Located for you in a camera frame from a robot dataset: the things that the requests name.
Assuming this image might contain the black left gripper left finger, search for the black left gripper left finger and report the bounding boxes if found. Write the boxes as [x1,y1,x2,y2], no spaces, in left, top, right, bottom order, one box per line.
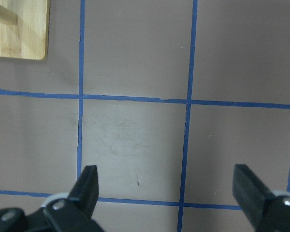
[0,165,103,232]

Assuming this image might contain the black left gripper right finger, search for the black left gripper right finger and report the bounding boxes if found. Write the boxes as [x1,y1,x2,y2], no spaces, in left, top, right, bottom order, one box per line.
[232,164,290,232]

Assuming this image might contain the wooden mug tree stand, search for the wooden mug tree stand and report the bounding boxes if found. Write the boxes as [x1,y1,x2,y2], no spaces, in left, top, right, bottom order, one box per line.
[0,0,50,60]

